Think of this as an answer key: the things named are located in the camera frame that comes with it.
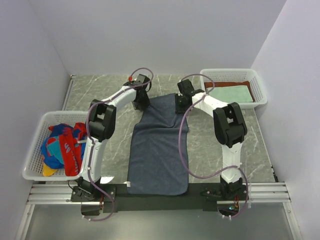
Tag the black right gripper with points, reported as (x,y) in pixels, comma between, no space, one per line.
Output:
(178,109)

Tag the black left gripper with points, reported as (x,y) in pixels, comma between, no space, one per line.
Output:
(146,103)

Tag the rust brown towel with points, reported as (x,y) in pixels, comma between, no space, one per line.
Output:
(227,84)

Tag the mint green towel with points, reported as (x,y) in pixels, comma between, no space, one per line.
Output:
(229,94)

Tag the blue grey cloth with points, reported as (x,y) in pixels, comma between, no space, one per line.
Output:
(158,143)

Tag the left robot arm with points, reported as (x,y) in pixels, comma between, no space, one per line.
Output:
(100,126)

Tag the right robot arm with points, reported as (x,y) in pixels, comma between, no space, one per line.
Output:
(230,130)

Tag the red patterned cloth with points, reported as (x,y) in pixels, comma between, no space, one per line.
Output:
(64,149)

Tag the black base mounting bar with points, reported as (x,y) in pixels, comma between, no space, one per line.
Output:
(203,196)

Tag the white laundry basket with clothes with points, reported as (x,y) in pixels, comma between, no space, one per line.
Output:
(33,167)

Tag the aluminium table edge rail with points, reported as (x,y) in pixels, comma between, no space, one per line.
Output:
(67,95)

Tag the aluminium front frame rail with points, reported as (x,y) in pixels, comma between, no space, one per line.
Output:
(60,194)

